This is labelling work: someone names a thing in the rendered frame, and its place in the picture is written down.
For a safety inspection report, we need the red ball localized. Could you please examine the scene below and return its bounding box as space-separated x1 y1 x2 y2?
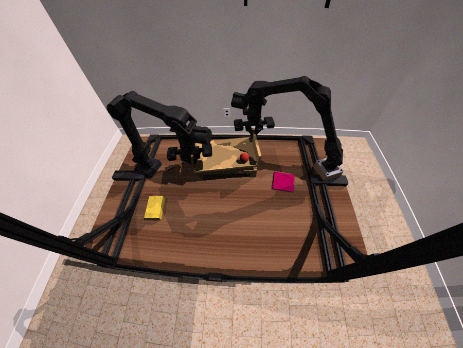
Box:
240 153 249 162

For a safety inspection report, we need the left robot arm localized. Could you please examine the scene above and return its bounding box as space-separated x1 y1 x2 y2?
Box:
106 91 212 170

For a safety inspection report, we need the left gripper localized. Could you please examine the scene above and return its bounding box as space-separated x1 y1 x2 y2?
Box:
167 142 212 165

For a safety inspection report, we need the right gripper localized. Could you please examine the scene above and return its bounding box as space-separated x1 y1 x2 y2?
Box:
234 112 275 137

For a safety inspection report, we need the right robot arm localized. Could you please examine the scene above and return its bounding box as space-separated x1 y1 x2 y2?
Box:
231 76 343 172

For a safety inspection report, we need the tan wooden tray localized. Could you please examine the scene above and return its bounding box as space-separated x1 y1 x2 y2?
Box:
191 128 261 173

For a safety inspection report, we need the yellow sponge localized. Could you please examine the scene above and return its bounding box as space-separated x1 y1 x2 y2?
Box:
144 196 165 220

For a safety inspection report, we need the tan flat board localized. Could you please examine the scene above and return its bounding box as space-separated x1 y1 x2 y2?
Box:
195 167 257 179

